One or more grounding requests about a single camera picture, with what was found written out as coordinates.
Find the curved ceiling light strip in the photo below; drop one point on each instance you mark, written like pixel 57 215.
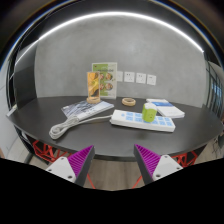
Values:
pixel 105 15

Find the red table frame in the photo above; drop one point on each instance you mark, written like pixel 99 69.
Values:
pixel 46 153

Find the grey magazine booklet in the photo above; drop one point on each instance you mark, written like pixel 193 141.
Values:
pixel 83 110

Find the white wall socket left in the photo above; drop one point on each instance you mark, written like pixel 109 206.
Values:
pixel 119 76

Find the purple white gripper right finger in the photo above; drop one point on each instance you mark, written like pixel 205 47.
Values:
pixel 154 166

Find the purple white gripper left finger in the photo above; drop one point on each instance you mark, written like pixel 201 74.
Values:
pixel 75 167

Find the white wall socket right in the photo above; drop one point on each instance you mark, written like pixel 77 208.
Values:
pixel 151 79

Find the green white standing brochure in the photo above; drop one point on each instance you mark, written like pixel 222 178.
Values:
pixel 108 78

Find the white wall socket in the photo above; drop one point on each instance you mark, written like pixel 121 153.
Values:
pixel 141 78
pixel 151 79
pixel 129 77
pixel 119 76

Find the white blue book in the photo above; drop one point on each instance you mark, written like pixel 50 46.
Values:
pixel 167 109

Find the white power strip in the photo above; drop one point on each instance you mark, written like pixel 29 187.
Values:
pixel 135 120

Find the green white charger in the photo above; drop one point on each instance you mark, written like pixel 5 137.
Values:
pixel 149 112

